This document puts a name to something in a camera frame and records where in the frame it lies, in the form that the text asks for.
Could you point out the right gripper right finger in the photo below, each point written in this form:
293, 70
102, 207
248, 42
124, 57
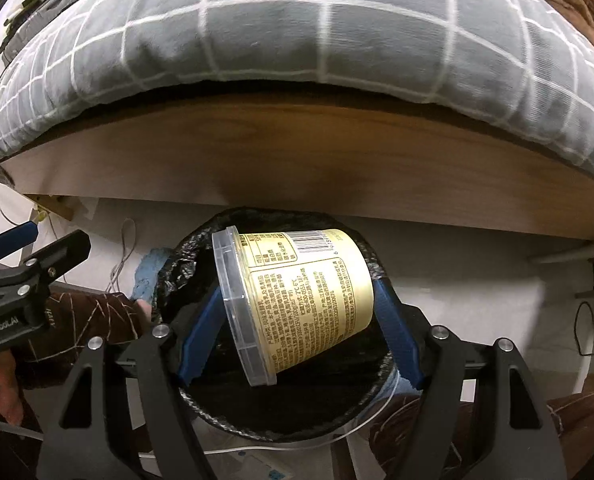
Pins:
511, 433

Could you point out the yellow plastic food tub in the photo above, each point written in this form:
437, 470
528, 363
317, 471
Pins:
289, 296

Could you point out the person's left hand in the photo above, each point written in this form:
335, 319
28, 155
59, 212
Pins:
11, 408

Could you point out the wooden bed frame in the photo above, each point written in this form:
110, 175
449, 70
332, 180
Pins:
382, 159

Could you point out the blue slipper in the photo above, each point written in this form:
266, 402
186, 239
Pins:
146, 274

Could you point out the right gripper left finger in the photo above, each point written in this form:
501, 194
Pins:
91, 435

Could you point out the grey checked bed sheet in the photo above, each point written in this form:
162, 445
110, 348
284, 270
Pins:
516, 64

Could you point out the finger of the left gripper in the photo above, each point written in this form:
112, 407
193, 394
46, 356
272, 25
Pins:
50, 262
17, 238

